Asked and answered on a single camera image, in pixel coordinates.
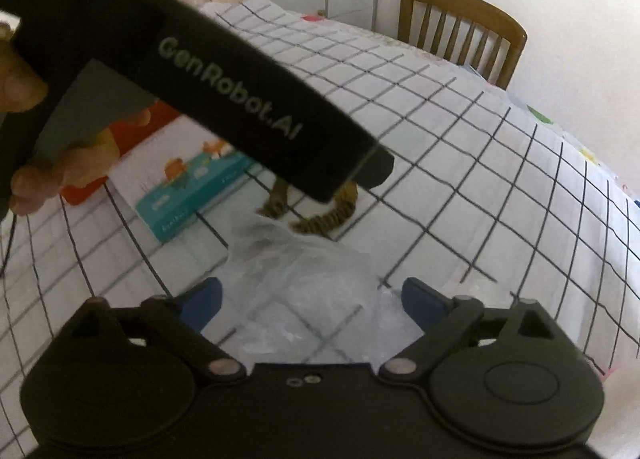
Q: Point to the person's left hand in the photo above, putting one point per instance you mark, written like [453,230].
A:
[75,166]

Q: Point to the clear plastic bag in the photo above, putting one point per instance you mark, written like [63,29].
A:
[300,279]

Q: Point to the white checked tablecloth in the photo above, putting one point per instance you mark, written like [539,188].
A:
[450,139]

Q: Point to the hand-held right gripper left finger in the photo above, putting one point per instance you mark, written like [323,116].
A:
[202,304]

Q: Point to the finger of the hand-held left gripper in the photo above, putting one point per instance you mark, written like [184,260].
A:
[377,169]

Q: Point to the teal tissue box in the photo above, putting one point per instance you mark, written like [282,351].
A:
[190,189]

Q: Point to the wooden chair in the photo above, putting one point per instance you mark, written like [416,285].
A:
[460,1]

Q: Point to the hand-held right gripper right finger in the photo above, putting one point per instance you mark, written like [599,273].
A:
[427,304]

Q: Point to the orange red book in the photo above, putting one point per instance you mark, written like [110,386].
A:
[85,194]

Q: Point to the tiger striped plush toy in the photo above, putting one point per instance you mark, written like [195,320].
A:
[325,221]

